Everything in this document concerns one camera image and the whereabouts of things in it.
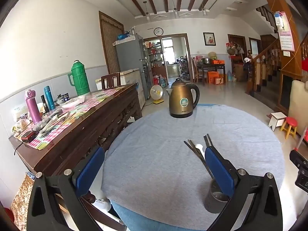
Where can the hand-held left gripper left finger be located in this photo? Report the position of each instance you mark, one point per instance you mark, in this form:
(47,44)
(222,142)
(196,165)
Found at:
(91,166)

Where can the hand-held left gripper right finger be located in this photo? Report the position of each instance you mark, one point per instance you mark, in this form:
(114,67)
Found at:
(219,170)

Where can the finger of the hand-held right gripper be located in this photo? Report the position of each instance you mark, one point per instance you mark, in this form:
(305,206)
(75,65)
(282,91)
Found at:
(298,158)

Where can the white plastic spoon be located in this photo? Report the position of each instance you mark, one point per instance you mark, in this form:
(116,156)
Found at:
(199,146)

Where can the dark metal utensil cup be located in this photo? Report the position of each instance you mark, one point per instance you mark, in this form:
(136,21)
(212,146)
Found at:
(213,204)

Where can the red plastic stool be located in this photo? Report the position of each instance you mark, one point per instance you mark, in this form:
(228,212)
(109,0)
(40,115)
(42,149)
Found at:
(305,137)

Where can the carved wooden side table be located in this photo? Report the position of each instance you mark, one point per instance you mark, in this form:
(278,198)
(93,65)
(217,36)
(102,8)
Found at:
(84,130)

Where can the yellow stool with red seat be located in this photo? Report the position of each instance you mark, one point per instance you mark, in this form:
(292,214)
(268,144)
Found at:
(290,121)

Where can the white slipper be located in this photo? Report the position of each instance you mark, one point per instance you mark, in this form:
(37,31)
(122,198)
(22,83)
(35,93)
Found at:
(102,204)

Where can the small white stool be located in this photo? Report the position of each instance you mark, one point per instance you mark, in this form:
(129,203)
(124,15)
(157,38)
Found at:
(278,121)

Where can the metal fork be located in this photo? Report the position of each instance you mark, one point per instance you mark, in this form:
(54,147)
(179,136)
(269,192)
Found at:
(68,114)

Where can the cream upholstered chair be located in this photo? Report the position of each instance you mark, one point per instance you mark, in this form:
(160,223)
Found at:
(298,101)

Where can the pink checkered tablecloth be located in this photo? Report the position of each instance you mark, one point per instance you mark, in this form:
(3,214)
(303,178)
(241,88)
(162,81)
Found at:
(36,143)

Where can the plastic wrapped bundle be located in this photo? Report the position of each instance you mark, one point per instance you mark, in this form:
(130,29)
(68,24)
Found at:
(49,122)

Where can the blue plastic crate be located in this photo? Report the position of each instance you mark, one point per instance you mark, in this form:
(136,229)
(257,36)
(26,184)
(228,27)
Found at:
(30,175)

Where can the round table with grey cloth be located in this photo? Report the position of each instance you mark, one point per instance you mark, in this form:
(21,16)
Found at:
(156,161)

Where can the white plate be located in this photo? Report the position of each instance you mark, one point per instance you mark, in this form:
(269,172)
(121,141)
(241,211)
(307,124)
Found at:
(72,104)

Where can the black and red device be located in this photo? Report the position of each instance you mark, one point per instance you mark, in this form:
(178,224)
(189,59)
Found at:
(28,136)

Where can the dark glass jar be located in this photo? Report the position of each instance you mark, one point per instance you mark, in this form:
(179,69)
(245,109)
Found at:
(65,98)

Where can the small metal pot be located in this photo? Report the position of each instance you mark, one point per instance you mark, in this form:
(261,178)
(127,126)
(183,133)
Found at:
(59,99)

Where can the small dark bottle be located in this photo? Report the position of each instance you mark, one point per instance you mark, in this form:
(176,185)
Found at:
(44,104)

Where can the bronze electric kettle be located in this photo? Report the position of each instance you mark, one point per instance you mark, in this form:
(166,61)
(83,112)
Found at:
(182,101)

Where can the teal water bottle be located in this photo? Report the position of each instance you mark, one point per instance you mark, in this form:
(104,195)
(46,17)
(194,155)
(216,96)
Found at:
(49,98)

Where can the clear snack bag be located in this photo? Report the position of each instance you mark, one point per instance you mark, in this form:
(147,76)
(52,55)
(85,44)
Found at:
(21,126)

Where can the pink water bottle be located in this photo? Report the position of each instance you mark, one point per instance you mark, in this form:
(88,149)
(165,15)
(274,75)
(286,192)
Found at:
(33,108)

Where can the green thermos jug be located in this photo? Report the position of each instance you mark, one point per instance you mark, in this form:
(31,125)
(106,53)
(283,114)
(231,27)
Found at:
(80,81)

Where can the clear plastic container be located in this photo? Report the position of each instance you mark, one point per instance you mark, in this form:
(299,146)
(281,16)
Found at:
(19,112)

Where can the wooden chair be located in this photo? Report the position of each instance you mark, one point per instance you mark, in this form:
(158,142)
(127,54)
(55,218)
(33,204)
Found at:
(110,75)

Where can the large orange box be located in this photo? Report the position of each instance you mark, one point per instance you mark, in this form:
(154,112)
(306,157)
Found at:
(214,78)

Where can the clear water jug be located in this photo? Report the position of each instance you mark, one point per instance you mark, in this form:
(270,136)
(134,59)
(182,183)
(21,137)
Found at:
(229,76)

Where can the white chest freezer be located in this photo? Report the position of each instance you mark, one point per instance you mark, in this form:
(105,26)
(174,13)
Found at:
(131,79)

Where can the red round object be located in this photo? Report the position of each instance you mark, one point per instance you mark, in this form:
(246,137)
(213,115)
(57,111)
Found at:
(9,216)

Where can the yellow fan heater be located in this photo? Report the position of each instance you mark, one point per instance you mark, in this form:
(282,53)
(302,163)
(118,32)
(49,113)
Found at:
(157,92)

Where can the blue water jug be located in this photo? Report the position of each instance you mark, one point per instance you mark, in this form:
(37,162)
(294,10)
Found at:
(163,82)

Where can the dark wooden dining table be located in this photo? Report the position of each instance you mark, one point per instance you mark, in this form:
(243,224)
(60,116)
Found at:
(204,66)

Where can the flat orange box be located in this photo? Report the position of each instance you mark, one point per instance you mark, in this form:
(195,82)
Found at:
(217,62)

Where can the wooden staircase railing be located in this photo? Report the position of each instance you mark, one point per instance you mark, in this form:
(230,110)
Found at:
(267,53)

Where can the metal bowl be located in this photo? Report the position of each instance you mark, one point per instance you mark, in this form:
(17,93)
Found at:
(206,61)

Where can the grey refrigerator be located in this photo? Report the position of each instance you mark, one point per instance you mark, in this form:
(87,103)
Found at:
(127,55)

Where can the hanging bags bundle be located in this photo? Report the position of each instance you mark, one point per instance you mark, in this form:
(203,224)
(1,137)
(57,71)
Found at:
(233,49)

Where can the brown window blind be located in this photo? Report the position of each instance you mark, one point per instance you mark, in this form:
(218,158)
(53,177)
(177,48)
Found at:
(109,43)

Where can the kitchen storage shelf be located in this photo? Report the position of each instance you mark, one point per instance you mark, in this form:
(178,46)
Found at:
(154,57)

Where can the blue plastic bag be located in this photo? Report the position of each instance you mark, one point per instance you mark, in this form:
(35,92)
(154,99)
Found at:
(123,37)

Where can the pendant ceiling lamp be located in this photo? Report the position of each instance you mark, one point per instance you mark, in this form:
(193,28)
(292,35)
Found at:
(146,15)
(204,10)
(175,13)

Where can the pink wall calendar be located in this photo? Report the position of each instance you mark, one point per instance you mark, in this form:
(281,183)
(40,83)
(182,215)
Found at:
(286,38)

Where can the framed wall picture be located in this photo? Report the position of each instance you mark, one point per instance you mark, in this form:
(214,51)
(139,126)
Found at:
(209,39)

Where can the round wall clock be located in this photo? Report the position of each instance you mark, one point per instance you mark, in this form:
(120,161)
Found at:
(158,31)

